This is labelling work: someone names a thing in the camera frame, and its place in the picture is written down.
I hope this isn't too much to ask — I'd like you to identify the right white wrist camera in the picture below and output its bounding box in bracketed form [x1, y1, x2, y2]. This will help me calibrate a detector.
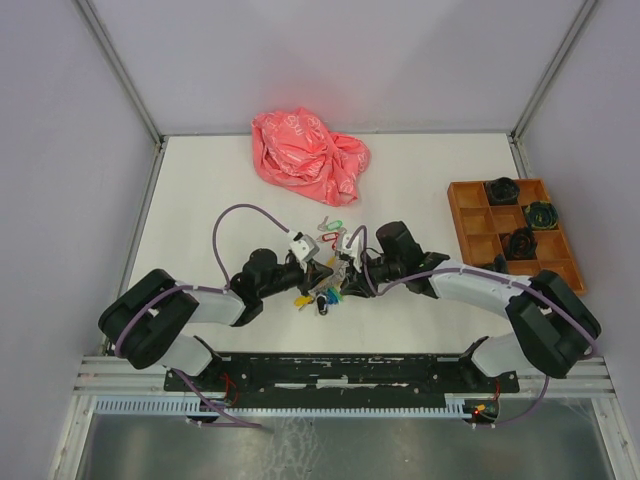
[335, 233, 362, 272]

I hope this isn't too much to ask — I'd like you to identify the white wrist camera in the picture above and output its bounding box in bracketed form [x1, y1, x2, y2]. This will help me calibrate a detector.
[287, 230, 320, 263]
[335, 233, 362, 272]

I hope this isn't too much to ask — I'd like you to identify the green black coiled item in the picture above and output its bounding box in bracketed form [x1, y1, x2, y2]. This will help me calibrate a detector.
[523, 201, 559, 231]

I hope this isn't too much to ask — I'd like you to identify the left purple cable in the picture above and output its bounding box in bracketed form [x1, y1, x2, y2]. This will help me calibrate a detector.
[112, 203, 301, 431]

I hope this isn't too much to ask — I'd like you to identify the green tag key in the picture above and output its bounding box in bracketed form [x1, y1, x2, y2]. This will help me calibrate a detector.
[317, 216, 343, 232]

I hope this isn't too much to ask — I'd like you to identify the white slotted cable duct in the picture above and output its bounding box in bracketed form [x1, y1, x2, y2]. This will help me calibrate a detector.
[94, 394, 479, 416]

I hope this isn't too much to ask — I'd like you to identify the red tag key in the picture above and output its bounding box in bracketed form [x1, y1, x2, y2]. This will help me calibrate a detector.
[318, 231, 340, 248]

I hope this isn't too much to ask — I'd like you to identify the crumpled pink cloth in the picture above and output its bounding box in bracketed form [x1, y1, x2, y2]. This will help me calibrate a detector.
[251, 108, 371, 207]

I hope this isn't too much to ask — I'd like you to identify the wooden compartment tray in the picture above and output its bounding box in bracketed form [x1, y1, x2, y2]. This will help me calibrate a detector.
[447, 177, 587, 295]

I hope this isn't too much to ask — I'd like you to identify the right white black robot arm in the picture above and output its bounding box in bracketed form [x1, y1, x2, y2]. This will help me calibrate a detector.
[336, 221, 601, 391]

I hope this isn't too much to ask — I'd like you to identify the black coiled item top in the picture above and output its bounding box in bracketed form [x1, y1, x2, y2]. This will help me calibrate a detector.
[484, 177, 520, 206]

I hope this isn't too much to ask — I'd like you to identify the black coiled item lower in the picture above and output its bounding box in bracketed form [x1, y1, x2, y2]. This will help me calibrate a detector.
[483, 227, 537, 273]

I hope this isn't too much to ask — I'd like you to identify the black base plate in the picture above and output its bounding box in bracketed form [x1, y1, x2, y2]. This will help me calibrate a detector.
[192, 353, 520, 410]

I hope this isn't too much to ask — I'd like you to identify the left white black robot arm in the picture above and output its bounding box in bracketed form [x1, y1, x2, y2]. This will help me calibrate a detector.
[98, 249, 333, 390]

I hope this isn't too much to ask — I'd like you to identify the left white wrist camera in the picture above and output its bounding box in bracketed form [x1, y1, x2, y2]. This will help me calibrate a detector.
[287, 230, 320, 263]

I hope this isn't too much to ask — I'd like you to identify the large metal keyring with keys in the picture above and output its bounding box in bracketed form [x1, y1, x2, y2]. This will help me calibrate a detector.
[293, 256, 348, 316]

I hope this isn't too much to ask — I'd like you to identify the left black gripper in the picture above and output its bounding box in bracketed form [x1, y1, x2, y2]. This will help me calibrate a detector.
[259, 258, 333, 299]

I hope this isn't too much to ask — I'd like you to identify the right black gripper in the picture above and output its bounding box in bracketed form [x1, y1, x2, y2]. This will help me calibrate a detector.
[339, 249, 403, 299]

